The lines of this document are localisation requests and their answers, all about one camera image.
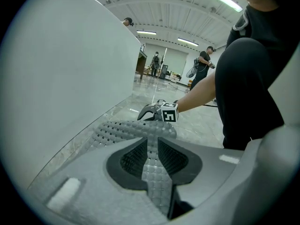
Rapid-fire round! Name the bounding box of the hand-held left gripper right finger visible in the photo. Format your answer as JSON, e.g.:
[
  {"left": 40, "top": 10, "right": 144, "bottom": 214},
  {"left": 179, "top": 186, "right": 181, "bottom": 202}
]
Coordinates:
[{"left": 157, "top": 136, "right": 255, "bottom": 220}]

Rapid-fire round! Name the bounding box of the black box speaker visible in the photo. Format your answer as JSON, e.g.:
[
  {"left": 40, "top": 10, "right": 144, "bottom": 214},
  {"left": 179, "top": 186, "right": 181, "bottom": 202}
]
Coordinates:
[{"left": 160, "top": 64, "right": 170, "bottom": 80}]

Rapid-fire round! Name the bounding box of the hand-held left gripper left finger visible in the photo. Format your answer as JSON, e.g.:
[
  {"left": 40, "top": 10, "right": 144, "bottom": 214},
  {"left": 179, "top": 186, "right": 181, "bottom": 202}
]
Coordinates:
[{"left": 27, "top": 136, "right": 169, "bottom": 225}]

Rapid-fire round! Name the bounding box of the white bathtub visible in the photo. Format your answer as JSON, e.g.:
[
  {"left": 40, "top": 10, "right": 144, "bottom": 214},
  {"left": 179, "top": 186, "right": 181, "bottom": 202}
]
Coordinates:
[{"left": 0, "top": 0, "right": 144, "bottom": 190}]

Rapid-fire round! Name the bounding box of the person's black trouser leg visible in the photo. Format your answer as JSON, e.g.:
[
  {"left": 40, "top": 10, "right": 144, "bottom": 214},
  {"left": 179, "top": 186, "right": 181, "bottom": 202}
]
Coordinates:
[{"left": 214, "top": 37, "right": 285, "bottom": 150}]

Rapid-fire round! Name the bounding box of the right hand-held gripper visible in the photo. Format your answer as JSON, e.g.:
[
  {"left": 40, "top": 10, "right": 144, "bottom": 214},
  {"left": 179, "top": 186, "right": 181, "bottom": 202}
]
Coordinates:
[{"left": 136, "top": 99, "right": 180, "bottom": 123}]

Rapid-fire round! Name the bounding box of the person's right forearm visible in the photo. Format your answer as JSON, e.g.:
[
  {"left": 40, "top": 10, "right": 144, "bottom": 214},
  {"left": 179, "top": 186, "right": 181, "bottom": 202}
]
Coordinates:
[{"left": 176, "top": 72, "right": 217, "bottom": 114}]

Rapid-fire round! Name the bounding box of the standing fan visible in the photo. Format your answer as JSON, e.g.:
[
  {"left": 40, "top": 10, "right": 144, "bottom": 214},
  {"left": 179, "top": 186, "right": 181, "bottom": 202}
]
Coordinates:
[{"left": 185, "top": 66, "right": 198, "bottom": 80}]

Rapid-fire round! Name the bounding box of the grey bubbled bath mat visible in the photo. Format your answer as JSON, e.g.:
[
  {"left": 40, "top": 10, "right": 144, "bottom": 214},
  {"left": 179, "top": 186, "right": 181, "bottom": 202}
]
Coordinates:
[{"left": 86, "top": 119, "right": 178, "bottom": 218}]

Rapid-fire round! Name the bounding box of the person's black shirt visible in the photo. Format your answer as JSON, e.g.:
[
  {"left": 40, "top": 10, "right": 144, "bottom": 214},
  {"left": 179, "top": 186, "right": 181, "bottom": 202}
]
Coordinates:
[{"left": 225, "top": 0, "right": 300, "bottom": 91}]

